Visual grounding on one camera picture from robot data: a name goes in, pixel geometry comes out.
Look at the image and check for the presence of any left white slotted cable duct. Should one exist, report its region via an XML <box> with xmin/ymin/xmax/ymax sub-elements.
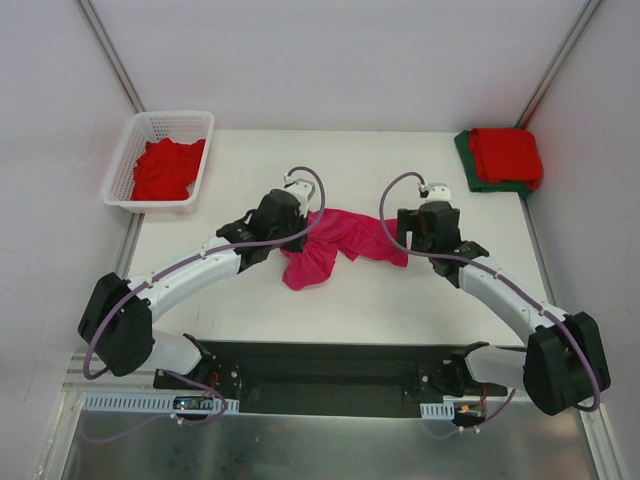
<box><xmin>83</xmin><ymin>393</ymin><xmax>240</xmax><ymax>415</ymax></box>

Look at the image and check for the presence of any white plastic laundry basket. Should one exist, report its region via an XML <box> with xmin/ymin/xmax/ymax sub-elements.
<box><xmin>101</xmin><ymin>110</ymin><xmax>215</xmax><ymax>214</ymax></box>

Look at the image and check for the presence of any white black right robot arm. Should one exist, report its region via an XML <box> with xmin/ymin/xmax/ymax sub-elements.
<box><xmin>395</xmin><ymin>201</ymin><xmax>611</xmax><ymax>415</ymax></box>

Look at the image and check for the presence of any aluminium frame rail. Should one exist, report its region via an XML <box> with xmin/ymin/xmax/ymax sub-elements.
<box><xmin>62</xmin><ymin>349</ymin><xmax>161</xmax><ymax>394</ymax></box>

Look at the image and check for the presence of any white slotted cable duct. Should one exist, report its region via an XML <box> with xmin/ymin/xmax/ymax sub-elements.
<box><xmin>83</xmin><ymin>393</ymin><xmax>240</xmax><ymax>415</ymax></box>
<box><xmin>420</xmin><ymin>401</ymin><xmax>456</xmax><ymax>421</ymax></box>

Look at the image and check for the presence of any folded red t shirt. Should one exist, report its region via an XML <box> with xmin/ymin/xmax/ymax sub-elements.
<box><xmin>469</xmin><ymin>128</ymin><xmax>544</xmax><ymax>190</ymax></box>

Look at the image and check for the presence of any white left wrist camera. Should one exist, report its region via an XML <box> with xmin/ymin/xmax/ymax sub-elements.
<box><xmin>284</xmin><ymin>174</ymin><xmax>316</xmax><ymax>208</ymax></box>

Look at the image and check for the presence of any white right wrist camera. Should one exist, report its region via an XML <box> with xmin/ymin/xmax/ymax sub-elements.
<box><xmin>418</xmin><ymin>183</ymin><xmax>452</xmax><ymax>203</ymax></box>

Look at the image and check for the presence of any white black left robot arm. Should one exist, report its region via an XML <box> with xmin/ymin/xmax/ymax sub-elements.
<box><xmin>78</xmin><ymin>180</ymin><xmax>315</xmax><ymax>389</ymax></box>

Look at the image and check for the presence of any crumpled red t shirt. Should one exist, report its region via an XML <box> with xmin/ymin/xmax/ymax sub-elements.
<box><xmin>131</xmin><ymin>138</ymin><xmax>205</xmax><ymax>201</ymax></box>

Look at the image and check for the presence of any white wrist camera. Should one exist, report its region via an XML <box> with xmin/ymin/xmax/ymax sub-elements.
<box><xmin>284</xmin><ymin>174</ymin><xmax>316</xmax><ymax>208</ymax></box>
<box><xmin>418</xmin><ymin>183</ymin><xmax>452</xmax><ymax>203</ymax></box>

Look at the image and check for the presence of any folded green t shirt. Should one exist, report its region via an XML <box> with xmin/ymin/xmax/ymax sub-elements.
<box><xmin>454</xmin><ymin>130</ymin><xmax>533</xmax><ymax>199</ymax></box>

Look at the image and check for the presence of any right white slotted cable duct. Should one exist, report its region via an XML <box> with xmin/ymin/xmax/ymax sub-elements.
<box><xmin>420</xmin><ymin>401</ymin><xmax>456</xmax><ymax>421</ymax></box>

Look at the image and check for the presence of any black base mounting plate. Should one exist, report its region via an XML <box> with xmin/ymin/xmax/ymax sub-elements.
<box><xmin>152</xmin><ymin>339</ymin><xmax>507</xmax><ymax>416</ymax></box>

